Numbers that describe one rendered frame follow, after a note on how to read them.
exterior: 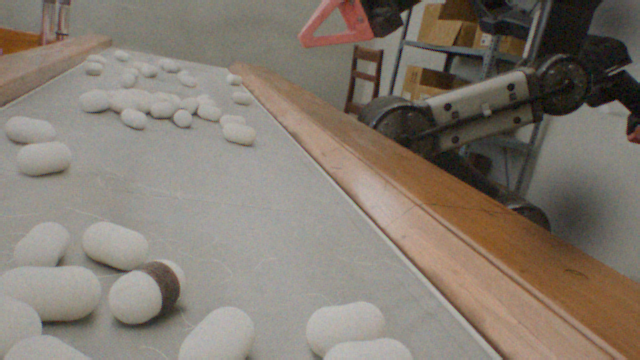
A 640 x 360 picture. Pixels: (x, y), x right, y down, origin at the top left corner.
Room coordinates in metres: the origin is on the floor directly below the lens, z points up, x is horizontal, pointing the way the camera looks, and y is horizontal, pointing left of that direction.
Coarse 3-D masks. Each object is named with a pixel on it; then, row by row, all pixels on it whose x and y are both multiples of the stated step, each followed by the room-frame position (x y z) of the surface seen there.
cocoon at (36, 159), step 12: (36, 144) 0.34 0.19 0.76; (48, 144) 0.34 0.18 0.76; (60, 144) 0.35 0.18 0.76; (24, 156) 0.33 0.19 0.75; (36, 156) 0.33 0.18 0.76; (48, 156) 0.33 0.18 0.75; (60, 156) 0.34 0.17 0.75; (24, 168) 0.33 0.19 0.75; (36, 168) 0.33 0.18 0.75; (48, 168) 0.33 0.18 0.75; (60, 168) 0.34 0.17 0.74
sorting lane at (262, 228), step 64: (128, 64) 1.11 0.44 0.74; (192, 64) 1.44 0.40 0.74; (0, 128) 0.43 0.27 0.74; (64, 128) 0.47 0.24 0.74; (128, 128) 0.53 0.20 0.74; (192, 128) 0.59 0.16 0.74; (256, 128) 0.68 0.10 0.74; (0, 192) 0.29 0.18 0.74; (64, 192) 0.32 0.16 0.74; (128, 192) 0.34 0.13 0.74; (192, 192) 0.37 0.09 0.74; (256, 192) 0.40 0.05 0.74; (320, 192) 0.44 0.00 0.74; (0, 256) 0.22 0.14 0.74; (64, 256) 0.23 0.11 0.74; (192, 256) 0.26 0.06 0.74; (256, 256) 0.28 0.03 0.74; (320, 256) 0.30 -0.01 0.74; (384, 256) 0.32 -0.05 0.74; (64, 320) 0.18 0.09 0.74; (192, 320) 0.20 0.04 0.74; (256, 320) 0.21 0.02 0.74; (448, 320) 0.25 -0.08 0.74
